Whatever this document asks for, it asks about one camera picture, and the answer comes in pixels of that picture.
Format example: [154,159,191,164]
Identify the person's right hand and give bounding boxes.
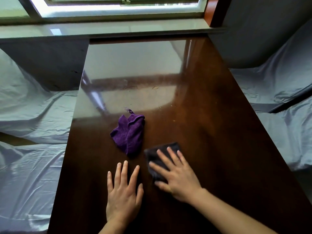
[148,147,206,204]

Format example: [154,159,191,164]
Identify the dark grey cleaning cloth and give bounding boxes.
[143,142,181,182]

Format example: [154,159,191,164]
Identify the light blue sheeted cushion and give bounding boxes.
[255,95,312,172]
[0,141,67,234]
[0,48,79,144]
[230,19,312,113]

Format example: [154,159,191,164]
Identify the window with white frame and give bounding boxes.
[0,0,208,24]

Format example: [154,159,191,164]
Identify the grey-blue sheeted backrest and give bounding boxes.
[209,0,312,69]

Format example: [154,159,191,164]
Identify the orange wooden window post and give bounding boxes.
[204,0,233,28]

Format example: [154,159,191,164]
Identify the person's left hand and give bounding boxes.
[106,160,144,225]

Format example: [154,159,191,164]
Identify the person's right forearm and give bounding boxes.
[192,188,278,234]

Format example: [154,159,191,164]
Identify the purple microfibre cloth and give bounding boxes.
[110,109,146,156]

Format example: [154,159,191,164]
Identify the person's left forearm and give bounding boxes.
[98,217,128,234]

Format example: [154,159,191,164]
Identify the grey stone window sill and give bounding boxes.
[0,18,226,40]

